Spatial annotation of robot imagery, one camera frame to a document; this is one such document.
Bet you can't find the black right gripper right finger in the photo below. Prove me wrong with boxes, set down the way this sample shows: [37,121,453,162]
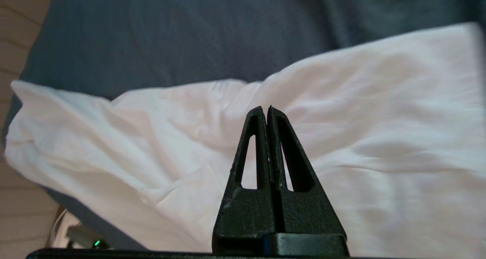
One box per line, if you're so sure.
[267,105,349,254]

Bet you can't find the blue patterned bed sheet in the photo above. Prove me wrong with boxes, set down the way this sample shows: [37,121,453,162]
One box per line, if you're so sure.
[2,0,486,252]

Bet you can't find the white t-shirt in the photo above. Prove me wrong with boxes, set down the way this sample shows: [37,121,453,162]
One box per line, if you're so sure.
[4,22,486,259]

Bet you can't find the black box with green light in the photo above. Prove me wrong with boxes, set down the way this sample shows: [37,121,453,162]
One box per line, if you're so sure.
[65,227,111,251]

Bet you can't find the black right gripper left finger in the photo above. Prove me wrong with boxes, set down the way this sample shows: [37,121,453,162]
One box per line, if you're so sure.
[212,106,276,255]

